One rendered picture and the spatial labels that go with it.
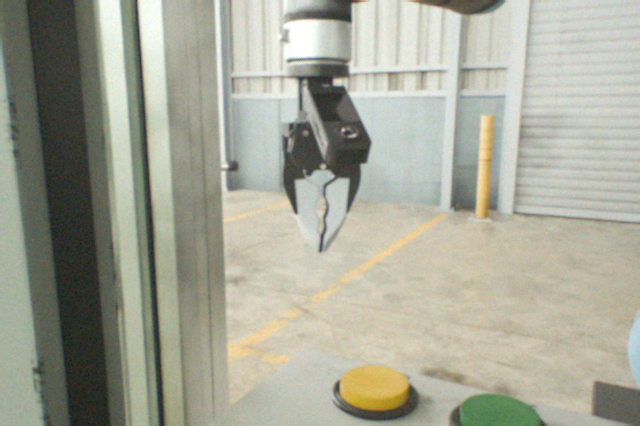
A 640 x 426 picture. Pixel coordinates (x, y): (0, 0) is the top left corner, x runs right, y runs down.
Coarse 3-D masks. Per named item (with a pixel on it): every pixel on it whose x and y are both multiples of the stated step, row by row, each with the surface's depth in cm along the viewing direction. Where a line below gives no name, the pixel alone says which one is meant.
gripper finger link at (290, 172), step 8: (288, 152) 59; (288, 160) 59; (288, 168) 59; (296, 168) 59; (288, 176) 59; (296, 176) 60; (304, 176) 60; (288, 184) 60; (288, 192) 60; (296, 200) 60; (296, 208) 60
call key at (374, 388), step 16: (368, 368) 33; (384, 368) 33; (352, 384) 31; (368, 384) 31; (384, 384) 31; (400, 384) 31; (352, 400) 30; (368, 400) 30; (384, 400) 30; (400, 400) 30
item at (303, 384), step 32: (320, 352) 37; (288, 384) 33; (320, 384) 33; (416, 384) 33; (448, 384) 33; (224, 416) 30; (256, 416) 30; (288, 416) 30; (320, 416) 30; (416, 416) 30; (448, 416) 30; (544, 416) 30; (576, 416) 30
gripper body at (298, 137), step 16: (304, 64) 57; (320, 64) 57; (336, 64) 57; (304, 80) 61; (320, 80) 59; (304, 112) 60; (288, 128) 60; (304, 128) 59; (288, 144) 64; (304, 144) 59; (304, 160) 59; (320, 160) 59
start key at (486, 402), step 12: (480, 396) 30; (492, 396) 30; (504, 396) 30; (468, 408) 29; (480, 408) 29; (492, 408) 29; (504, 408) 29; (516, 408) 29; (528, 408) 29; (468, 420) 28; (480, 420) 28; (492, 420) 28; (504, 420) 28; (516, 420) 28; (528, 420) 28; (540, 420) 28
